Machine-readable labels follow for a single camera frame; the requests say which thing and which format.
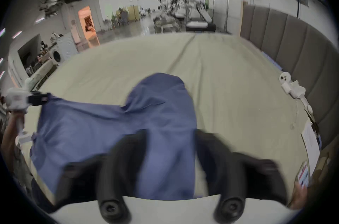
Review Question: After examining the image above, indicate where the person's left forearm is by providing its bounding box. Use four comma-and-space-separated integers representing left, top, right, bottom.
1, 118, 19, 158

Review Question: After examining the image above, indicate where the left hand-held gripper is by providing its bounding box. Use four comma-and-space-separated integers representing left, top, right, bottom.
5, 79, 51, 144

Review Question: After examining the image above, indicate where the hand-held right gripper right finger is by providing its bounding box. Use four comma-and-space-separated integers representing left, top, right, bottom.
196, 129, 289, 223

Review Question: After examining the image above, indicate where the bed with beige sheet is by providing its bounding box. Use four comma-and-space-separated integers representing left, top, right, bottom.
26, 32, 322, 207

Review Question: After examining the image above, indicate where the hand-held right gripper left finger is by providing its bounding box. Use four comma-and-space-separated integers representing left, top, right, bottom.
54, 129, 147, 222

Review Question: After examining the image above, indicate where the person's left hand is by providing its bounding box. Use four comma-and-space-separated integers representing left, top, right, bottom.
7, 110, 25, 136

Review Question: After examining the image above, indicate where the phone with red label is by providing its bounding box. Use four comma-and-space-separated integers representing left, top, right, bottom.
296, 161, 311, 189

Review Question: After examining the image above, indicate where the grey padded headboard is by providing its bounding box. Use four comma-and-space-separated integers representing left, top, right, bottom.
240, 0, 339, 150

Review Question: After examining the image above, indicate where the white washing machine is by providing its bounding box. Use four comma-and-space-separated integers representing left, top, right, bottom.
50, 32, 78, 66

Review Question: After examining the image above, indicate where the group of people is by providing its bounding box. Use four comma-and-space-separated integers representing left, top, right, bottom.
25, 41, 53, 76

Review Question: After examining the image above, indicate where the white paper sheet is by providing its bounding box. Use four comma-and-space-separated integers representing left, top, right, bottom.
301, 121, 322, 178

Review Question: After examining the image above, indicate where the thin white cable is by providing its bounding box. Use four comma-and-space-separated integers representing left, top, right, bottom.
290, 97, 309, 130

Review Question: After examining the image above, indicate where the dark blue shirt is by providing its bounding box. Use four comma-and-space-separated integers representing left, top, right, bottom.
30, 73, 207, 201

